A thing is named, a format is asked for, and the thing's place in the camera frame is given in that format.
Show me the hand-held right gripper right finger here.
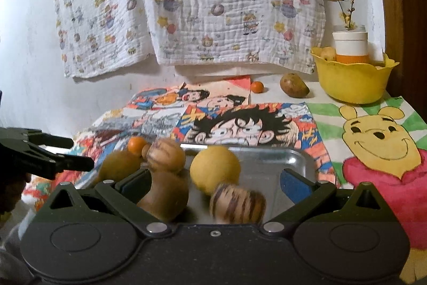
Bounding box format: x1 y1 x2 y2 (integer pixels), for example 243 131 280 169
262 167 399 235

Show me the grey sketch cartoon poster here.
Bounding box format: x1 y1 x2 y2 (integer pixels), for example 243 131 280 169
22 106 189 202

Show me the brown kiwi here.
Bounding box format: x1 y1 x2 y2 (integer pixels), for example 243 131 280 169
99 150 145 184
137 171 190 223

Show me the yellow-green mango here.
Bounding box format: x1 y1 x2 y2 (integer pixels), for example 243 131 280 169
279 73 310 99

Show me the small yellow fruit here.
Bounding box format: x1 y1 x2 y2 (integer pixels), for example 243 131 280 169
319 46 337 63

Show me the dried plant twig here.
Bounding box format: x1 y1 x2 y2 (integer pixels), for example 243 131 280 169
338 0 358 32

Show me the wooden door frame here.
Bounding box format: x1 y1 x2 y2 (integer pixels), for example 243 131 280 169
370 0 427 125

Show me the metal tray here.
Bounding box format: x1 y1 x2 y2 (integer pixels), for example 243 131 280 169
74 143 317 226

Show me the yellow plastic basin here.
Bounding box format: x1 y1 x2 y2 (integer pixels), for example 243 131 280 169
310 46 400 105

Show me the wide printed muslin cloth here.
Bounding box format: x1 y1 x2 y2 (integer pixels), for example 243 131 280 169
137 0 327 76

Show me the cartoon children poster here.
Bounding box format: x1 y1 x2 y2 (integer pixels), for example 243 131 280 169
128 75 251 112

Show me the small orange kumquat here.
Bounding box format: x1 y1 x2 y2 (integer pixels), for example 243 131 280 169
127 136 148 158

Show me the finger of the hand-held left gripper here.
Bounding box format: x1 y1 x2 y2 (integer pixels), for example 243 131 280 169
24 128 74 149
36 151 96 180

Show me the narrow printed muslin cloth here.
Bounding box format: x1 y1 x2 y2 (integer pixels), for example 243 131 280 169
52 0 158 79

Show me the yellow-green round pear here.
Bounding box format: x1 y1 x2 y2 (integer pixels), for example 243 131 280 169
189 145 241 195

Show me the person's left hand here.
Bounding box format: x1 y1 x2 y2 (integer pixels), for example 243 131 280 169
0 173 31 215

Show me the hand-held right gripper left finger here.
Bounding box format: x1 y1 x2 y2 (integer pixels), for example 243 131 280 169
33 168 171 235

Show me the Winnie the Pooh cloth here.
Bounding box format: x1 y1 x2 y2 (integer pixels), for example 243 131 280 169
306 95 427 284

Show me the white and orange cylinder container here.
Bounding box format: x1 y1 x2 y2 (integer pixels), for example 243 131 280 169
332 25 369 64

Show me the striped pepino melon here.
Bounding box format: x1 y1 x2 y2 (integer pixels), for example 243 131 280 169
209 182 267 225
147 138 186 176

